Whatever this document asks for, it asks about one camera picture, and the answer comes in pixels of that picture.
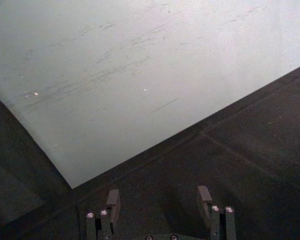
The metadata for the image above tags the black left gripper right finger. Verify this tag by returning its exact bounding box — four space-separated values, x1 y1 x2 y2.
196 185 237 240

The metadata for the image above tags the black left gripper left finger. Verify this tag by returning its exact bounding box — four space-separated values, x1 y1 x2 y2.
86 188 122 240

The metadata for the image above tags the black table cloth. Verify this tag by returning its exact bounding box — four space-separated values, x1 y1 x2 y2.
0 61 300 240

